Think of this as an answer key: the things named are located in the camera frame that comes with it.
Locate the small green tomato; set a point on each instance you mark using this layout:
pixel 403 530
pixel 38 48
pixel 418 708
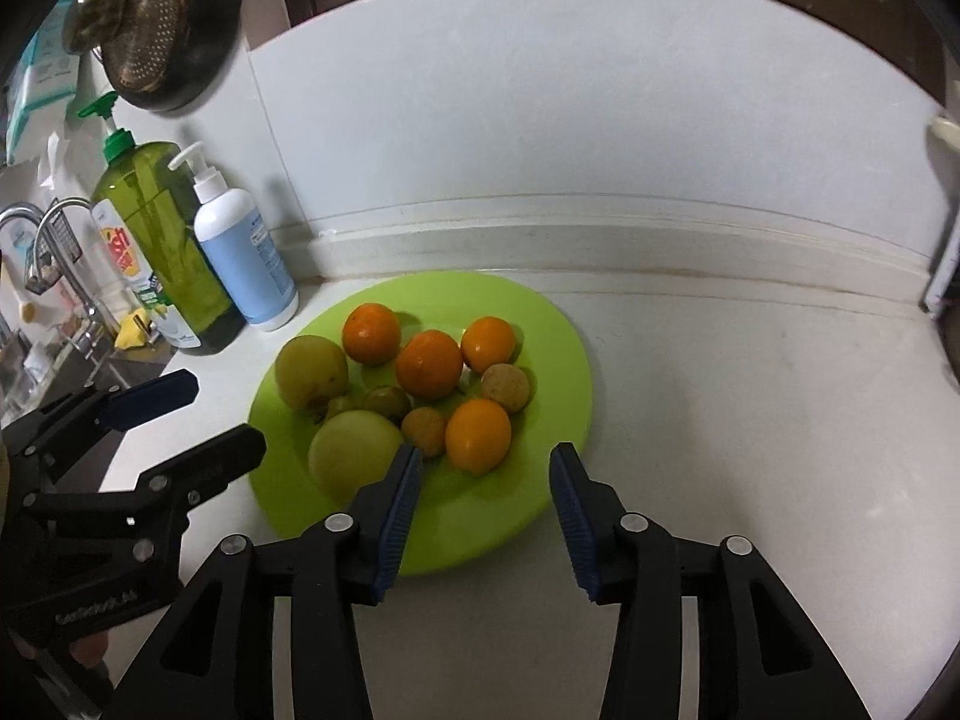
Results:
pixel 337 405

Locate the green dish soap bottle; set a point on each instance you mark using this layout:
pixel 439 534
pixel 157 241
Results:
pixel 161 240

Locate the yellow sponge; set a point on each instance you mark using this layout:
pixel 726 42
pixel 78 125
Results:
pixel 135 330

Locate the teal white paper packet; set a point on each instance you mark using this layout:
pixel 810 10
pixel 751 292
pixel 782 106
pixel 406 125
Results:
pixel 41 67

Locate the stainless steel sink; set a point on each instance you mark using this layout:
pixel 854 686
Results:
pixel 112 373

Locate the slim steel gooseneck faucet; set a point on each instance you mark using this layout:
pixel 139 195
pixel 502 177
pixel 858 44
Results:
pixel 56 210

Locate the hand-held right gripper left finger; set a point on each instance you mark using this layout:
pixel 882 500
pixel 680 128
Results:
pixel 397 517

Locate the white blue pump bottle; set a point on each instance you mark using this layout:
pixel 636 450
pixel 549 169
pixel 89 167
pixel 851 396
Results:
pixel 247 270

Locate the large yellow-green apple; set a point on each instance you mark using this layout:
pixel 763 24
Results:
pixel 311 371

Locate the small green guava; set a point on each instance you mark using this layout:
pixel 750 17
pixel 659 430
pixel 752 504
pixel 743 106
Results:
pixel 386 400

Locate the metal strainer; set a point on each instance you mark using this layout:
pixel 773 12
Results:
pixel 135 22

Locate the small brown longan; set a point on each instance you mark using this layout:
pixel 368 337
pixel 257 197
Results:
pixel 425 431

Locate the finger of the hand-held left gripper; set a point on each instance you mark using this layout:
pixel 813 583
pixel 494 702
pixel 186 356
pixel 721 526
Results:
pixel 150 397
pixel 217 457

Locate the large green apple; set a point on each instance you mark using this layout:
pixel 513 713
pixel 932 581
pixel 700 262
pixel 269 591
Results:
pixel 352 454

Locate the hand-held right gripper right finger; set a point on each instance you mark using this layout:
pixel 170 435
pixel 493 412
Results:
pixel 574 517

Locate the green plastic plate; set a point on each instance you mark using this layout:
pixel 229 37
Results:
pixel 525 465

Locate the small orange tangerine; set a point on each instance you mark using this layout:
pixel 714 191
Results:
pixel 488 345
pixel 478 435
pixel 429 364
pixel 371 332

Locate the brown round fruit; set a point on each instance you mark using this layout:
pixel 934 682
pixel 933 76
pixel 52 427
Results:
pixel 505 388

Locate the person's left hand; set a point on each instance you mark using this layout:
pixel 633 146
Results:
pixel 88 649

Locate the large steel kitchen faucet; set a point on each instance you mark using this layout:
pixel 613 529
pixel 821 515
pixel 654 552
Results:
pixel 19 211

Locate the hanging metal colander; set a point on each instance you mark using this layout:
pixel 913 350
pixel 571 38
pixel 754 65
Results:
pixel 210 30

